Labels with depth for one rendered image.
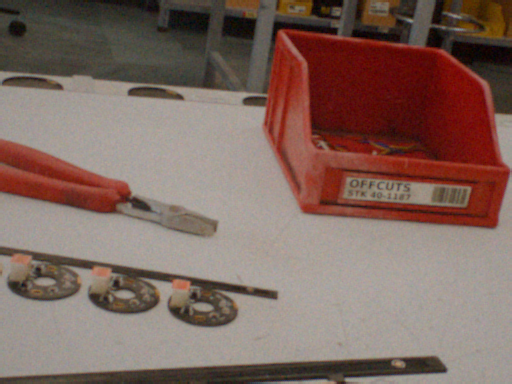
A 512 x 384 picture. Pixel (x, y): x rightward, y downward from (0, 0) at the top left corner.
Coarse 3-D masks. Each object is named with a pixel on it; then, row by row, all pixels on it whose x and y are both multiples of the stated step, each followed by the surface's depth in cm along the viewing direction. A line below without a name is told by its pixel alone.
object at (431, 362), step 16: (160, 368) 17; (176, 368) 17; (192, 368) 17; (208, 368) 18; (224, 368) 18; (240, 368) 18; (256, 368) 18; (272, 368) 18; (288, 368) 18; (304, 368) 18; (320, 368) 18; (336, 368) 18; (352, 368) 18; (368, 368) 19; (384, 368) 19; (400, 368) 19; (416, 368) 19; (432, 368) 19
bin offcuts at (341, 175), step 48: (288, 48) 47; (336, 48) 51; (384, 48) 52; (432, 48) 52; (288, 96) 47; (336, 96) 52; (384, 96) 53; (432, 96) 53; (480, 96) 47; (288, 144) 46; (336, 144) 51; (384, 144) 52; (432, 144) 52; (480, 144) 46; (336, 192) 42; (384, 192) 42; (432, 192) 43; (480, 192) 43
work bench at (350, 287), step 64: (0, 128) 45; (64, 128) 47; (128, 128) 49; (192, 128) 50; (256, 128) 52; (0, 192) 38; (192, 192) 42; (256, 192) 43; (0, 256) 33; (64, 256) 34; (128, 256) 35; (192, 256) 36; (256, 256) 37; (320, 256) 38; (384, 256) 39; (448, 256) 40; (0, 320) 29; (64, 320) 30; (128, 320) 31; (256, 320) 32; (320, 320) 33; (384, 320) 34; (448, 320) 34
